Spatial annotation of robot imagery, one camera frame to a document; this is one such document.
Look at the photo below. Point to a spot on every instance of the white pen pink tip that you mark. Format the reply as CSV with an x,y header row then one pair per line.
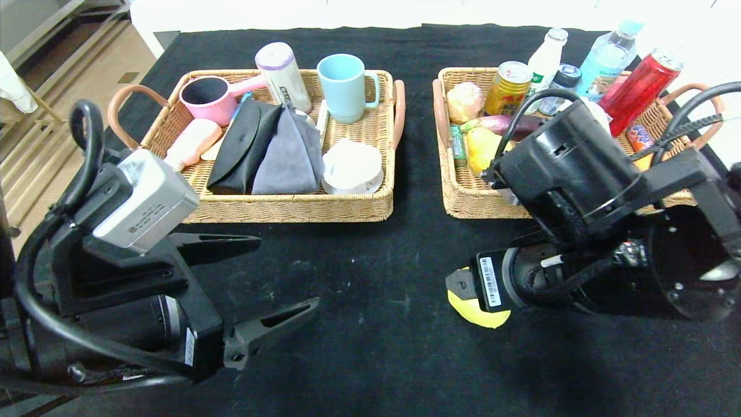
x,y
322,119

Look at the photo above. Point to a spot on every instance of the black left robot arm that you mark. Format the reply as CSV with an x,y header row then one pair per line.
x,y
7,336

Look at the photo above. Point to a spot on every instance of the yellow lemon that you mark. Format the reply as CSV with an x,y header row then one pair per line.
x,y
480,318

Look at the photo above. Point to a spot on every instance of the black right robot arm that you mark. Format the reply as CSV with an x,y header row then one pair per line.
x,y
567,156

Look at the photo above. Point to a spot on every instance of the beige framed wooden bench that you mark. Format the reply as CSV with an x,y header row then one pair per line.
x,y
87,26

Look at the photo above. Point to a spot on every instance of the teal mug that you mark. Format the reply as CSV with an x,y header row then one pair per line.
x,y
345,92

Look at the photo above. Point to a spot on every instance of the white milk bottle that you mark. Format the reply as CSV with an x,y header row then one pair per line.
x,y
547,58

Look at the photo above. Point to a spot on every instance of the purple eggplant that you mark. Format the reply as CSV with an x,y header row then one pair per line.
x,y
498,123

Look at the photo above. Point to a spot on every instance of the orange blue candy roll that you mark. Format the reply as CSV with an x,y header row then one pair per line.
x,y
637,136

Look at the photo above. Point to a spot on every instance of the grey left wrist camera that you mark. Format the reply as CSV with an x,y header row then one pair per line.
x,y
145,202

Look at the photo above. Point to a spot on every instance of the black glasses case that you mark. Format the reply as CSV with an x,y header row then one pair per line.
x,y
240,150

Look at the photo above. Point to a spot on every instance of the small blue lid bottle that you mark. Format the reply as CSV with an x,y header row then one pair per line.
x,y
561,81

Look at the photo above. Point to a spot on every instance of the clear water bottle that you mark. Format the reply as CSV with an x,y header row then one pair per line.
x,y
608,58

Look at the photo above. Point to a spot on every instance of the gold drink can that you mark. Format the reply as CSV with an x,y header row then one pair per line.
x,y
506,87

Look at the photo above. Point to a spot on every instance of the green white napa cabbage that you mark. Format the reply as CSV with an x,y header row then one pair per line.
x,y
596,113

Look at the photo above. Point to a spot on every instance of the white plate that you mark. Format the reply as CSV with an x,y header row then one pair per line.
x,y
353,168

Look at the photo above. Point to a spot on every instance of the white hanging cloth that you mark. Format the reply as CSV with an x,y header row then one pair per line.
x,y
8,87

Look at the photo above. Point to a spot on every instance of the pink snack packet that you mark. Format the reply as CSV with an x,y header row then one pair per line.
x,y
612,86

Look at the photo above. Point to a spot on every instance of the black tablecloth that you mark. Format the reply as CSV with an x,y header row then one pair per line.
x,y
376,347

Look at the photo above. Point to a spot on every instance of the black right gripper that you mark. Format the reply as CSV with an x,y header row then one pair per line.
x,y
489,281

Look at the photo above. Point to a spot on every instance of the orange fruit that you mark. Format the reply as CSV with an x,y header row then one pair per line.
x,y
644,163

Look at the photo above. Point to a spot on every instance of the grey towel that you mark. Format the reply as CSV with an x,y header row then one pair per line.
x,y
289,162

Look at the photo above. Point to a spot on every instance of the pink lotion bottle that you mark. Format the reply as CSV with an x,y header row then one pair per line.
x,y
194,142

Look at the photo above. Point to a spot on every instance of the red drink can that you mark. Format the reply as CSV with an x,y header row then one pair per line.
x,y
642,87

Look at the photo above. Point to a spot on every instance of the white table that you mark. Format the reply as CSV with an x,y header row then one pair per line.
x,y
165,17

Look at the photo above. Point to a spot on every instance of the small green candy pack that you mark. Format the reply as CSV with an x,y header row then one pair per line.
x,y
457,145

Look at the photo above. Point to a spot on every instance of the beige tumbler purple lid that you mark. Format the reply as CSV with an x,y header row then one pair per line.
x,y
285,81

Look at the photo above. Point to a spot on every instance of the gold metal rack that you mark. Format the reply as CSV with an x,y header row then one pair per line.
x,y
35,168

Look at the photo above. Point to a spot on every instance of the yellow pear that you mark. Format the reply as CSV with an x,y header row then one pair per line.
x,y
483,150

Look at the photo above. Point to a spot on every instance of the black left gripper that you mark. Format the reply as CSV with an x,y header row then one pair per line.
x,y
200,333

